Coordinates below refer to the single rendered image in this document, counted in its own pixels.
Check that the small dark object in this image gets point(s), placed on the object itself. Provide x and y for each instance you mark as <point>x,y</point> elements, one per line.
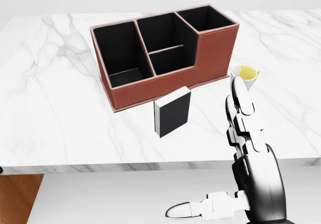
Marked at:
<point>0,170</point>

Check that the white mug with yellow inside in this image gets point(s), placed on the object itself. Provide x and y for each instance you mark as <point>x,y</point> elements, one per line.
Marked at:
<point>247,74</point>

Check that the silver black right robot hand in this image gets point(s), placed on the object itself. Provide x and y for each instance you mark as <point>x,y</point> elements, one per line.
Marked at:
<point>260,173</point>

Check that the black book with white pages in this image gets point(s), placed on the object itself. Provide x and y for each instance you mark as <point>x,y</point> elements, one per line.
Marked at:
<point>174,113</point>

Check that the red-brown desk caddy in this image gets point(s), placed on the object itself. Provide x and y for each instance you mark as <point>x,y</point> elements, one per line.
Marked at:
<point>213,50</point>

